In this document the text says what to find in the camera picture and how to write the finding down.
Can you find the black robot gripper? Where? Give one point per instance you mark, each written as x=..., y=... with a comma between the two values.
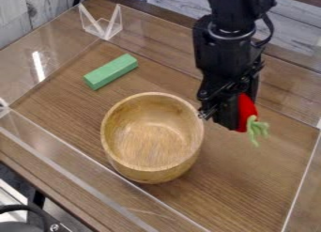
x=228, y=61

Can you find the red plush strawberry toy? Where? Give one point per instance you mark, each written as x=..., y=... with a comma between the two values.
x=248, y=123

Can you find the clear acrylic corner bracket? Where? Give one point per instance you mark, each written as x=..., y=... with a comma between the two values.
x=101, y=28

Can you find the green rectangular block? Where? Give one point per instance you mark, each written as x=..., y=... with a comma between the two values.
x=111, y=71

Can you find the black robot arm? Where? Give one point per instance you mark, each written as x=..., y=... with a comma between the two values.
x=235, y=14

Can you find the black metal frame with screw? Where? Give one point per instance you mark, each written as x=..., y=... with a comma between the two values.
x=37, y=202

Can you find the wooden bowl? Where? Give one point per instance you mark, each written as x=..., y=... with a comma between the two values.
x=151, y=136

